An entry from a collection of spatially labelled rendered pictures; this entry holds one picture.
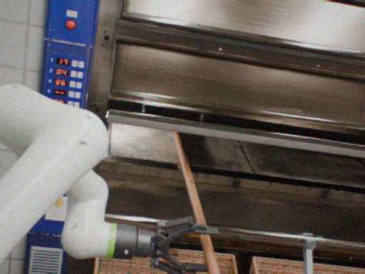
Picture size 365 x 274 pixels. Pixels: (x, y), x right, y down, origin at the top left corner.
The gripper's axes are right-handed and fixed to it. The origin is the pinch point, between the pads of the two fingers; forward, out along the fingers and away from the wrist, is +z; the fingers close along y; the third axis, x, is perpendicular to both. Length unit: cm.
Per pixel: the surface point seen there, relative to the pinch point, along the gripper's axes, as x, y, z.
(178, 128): -39.2, -20.2, -8.1
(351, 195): -53, 3, 68
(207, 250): 1.2, -0.5, -0.5
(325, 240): -16.4, 2.7, 42.4
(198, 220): -14.7, -0.6, -0.7
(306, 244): -15.3, 4.4, 35.9
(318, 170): -70, 2, 60
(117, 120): -39, -20, -28
